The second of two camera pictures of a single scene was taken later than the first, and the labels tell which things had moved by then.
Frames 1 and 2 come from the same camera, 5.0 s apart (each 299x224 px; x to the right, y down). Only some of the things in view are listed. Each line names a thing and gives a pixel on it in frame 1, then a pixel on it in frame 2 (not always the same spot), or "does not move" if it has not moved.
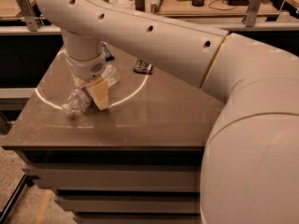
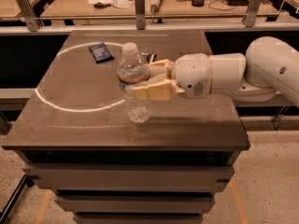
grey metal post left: (33, 22) does not move
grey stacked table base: (121, 186) does not move
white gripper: (88, 68) to (191, 75)
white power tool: (155, 3) does not move
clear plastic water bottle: (79, 100) to (132, 70)
